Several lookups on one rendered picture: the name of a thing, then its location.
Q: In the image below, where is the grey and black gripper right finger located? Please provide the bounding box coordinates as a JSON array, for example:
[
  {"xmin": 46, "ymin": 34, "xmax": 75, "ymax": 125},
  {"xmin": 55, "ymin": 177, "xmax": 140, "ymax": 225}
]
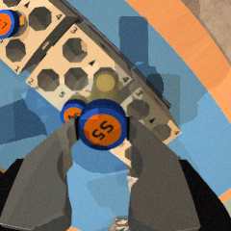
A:
[{"xmin": 126, "ymin": 115, "xmax": 231, "ymax": 231}]

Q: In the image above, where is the sample tube with dark blue cap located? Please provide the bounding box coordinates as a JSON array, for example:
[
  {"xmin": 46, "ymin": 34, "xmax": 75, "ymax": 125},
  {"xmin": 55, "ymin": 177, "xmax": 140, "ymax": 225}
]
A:
[
  {"xmin": 78, "ymin": 71, "xmax": 127, "ymax": 151},
  {"xmin": 60, "ymin": 95, "xmax": 88, "ymax": 123}
]

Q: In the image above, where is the blue bench mat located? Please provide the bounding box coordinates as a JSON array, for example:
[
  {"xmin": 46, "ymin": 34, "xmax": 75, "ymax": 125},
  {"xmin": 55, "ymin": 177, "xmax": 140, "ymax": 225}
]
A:
[{"xmin": 0, "ymin": 0, "xmax": 231, "ymax": 231}]

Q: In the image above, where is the blue-capped sample tube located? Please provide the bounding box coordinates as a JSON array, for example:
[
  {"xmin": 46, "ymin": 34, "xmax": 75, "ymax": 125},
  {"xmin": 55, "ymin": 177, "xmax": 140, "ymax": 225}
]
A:
[{"xmin": 0, "ymin": 10, "xmax": 24, "ymax": 39}]

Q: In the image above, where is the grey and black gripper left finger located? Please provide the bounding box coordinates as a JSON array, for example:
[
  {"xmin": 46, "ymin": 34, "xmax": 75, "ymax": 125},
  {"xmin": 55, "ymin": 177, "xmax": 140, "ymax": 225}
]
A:
[{"xmin": 0, "ymin": 115, "xmax": 79, "ymax": 231}]

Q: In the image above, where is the white done button box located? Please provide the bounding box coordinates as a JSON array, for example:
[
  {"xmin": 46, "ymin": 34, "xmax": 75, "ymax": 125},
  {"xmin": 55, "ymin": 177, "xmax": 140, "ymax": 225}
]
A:
[{"xmin": 125, "ymin": 164, "xmax": 138, "ymax": 191}]

